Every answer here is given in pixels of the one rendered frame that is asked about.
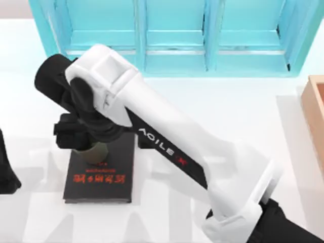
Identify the black book with red lettering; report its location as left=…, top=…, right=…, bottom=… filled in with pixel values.
left=62, top=131, right=137, bottom=205

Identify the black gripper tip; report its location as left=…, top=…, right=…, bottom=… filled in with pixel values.
left=0, top=129, right=22, bottom=196

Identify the light blue rack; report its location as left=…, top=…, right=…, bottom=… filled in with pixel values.
left=27, top=0, right=324, bottom=78

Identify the salmon-coloured shallow box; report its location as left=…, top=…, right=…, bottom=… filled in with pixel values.
left=300, top=75, right=324, bottom=173

